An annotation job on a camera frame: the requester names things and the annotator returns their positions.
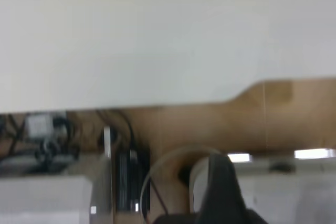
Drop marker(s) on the silver grey device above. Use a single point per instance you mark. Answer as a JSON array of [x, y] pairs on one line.
[[39, 125]]

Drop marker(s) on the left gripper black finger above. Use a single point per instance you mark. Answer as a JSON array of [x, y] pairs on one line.
[[223, 190]]

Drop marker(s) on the white cabinet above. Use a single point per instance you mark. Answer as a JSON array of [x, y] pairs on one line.
[[288, 192]]

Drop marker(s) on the white box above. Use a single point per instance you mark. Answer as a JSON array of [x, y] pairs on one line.
[[44, 195]]

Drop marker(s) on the silver metal post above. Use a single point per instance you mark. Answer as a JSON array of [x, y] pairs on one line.
[[108, 171]]

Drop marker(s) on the black electronics box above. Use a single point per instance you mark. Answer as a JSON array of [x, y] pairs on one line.
[[128, 182]]

